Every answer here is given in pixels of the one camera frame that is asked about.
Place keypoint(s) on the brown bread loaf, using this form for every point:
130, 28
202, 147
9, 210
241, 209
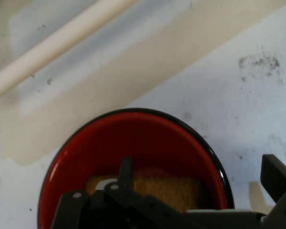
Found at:
169, 190

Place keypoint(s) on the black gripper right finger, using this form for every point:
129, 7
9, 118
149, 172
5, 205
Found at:
276, 176

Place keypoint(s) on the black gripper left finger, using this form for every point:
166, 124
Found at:
124, 176

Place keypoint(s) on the red bowl with black rim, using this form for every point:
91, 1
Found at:
145, 140

